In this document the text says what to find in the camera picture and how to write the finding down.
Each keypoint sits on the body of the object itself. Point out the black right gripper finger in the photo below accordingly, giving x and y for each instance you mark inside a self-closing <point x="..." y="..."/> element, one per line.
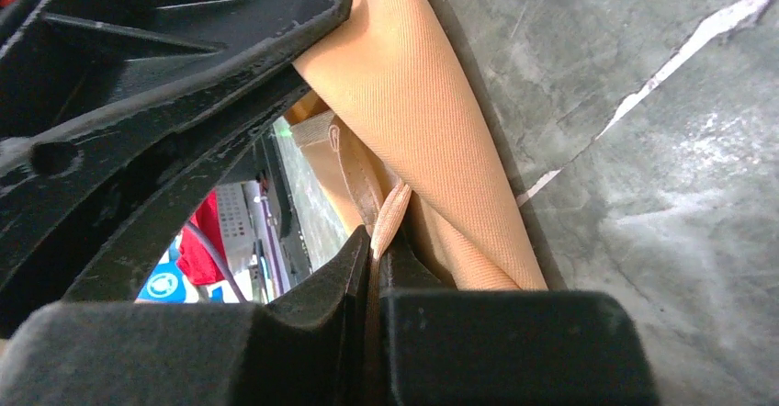
<point x="106" y="248"/>
<point x="87" y="85"/>
<point x="404" y="280"/>
<point x="313" y="335"/>

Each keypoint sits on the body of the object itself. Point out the peach satin napkin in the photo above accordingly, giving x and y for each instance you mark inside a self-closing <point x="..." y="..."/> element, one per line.
<point x="402" y="137"/>

